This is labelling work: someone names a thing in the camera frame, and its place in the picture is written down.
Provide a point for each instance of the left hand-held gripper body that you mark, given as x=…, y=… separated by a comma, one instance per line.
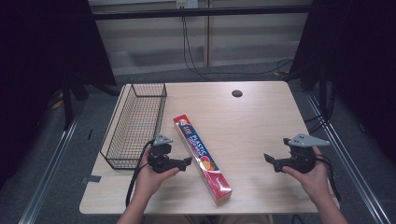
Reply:
x=159, y=153

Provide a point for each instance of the person's right hand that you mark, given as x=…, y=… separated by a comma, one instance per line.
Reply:
x=311, y=182

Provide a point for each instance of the person's left hand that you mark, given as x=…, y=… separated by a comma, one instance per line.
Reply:
x=149, y=181

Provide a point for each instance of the white wall socket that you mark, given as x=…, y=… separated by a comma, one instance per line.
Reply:
x=186, y=3

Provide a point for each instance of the grey tape patch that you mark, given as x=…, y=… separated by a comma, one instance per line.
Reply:
x=91, y=179

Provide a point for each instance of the aluminium floor rail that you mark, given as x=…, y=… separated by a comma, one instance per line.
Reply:
x=49, y=168
x=348, y=161

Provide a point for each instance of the black horizontal frame bar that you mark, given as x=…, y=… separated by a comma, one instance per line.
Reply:
x=199, y=12

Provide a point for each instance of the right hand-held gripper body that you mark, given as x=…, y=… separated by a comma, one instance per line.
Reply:
x=303, y=154

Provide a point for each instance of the red blue plastic wrap box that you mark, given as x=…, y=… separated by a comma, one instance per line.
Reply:
x=202, y=155

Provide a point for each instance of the black metal stand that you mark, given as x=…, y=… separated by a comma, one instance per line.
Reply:
x=67, y=102

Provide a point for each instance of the dark curtain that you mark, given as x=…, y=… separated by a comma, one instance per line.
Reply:
x=358, y=62
x=40, y=56

